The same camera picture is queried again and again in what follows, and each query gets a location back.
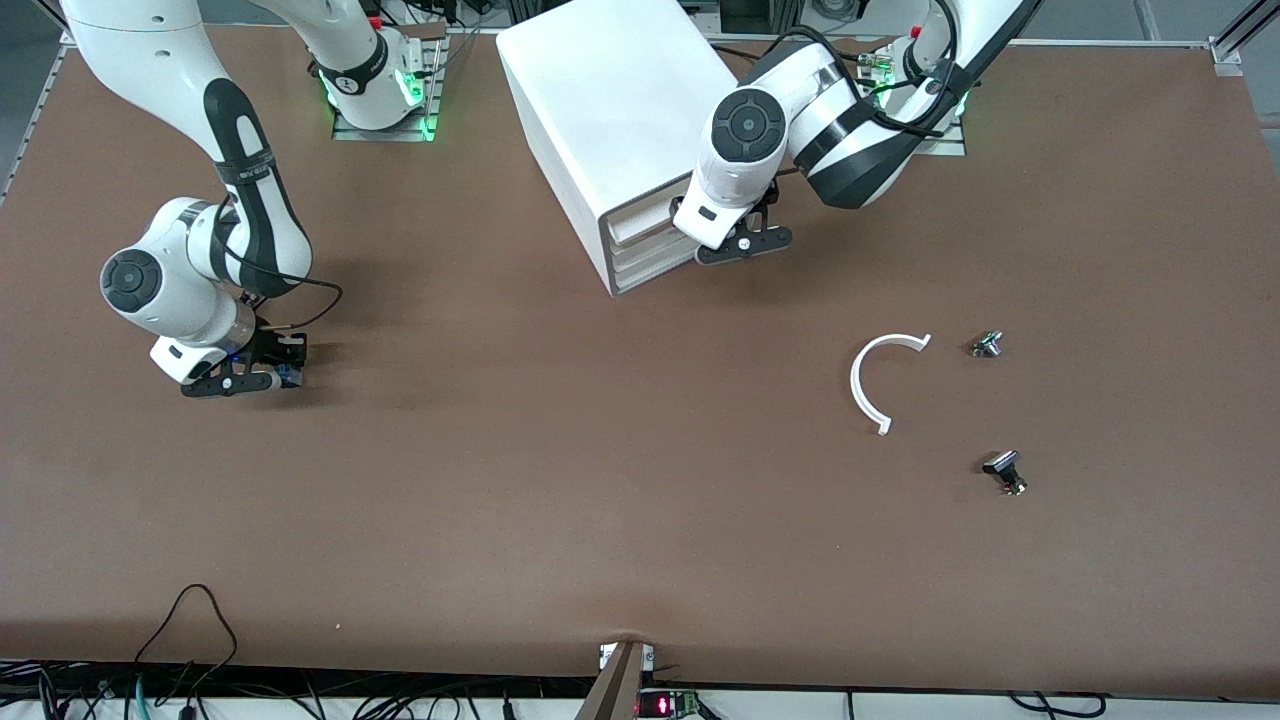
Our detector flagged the black looped cable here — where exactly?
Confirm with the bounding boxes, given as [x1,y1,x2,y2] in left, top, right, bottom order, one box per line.
[133,584,239,693]

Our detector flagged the white curved plastic arc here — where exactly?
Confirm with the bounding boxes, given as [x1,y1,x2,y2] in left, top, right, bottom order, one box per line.
[849,332,933,437]

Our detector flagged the white drawer holding button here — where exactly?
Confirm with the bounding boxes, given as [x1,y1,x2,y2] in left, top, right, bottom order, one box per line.
[602,192,701,249]

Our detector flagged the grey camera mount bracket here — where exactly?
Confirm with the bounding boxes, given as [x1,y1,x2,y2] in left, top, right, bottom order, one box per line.
[574,640,655,720]

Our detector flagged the aluminium frame profile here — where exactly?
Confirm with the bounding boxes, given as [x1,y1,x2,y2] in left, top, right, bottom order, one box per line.
[1206,0,1280,79]
[0,20,81,201]

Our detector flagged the white closed drawer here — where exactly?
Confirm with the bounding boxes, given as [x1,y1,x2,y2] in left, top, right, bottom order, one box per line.
[610,244,701,279]
[607,232,701,263]
[612,256,703,294]

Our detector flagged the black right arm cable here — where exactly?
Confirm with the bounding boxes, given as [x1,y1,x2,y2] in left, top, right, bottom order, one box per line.
[212,195,345,333]

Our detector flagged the circuit board with red display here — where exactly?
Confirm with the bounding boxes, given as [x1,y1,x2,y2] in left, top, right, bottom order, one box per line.
[638,688,703,720]

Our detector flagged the black push button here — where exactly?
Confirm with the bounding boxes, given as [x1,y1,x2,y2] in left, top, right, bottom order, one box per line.
[981,450,1029,498]

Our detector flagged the white drawer cabinet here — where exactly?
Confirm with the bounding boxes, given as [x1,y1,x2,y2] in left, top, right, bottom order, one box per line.
[495,0,746,298]

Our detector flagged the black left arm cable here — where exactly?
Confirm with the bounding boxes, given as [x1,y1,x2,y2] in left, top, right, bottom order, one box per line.
[780,0,963,139]

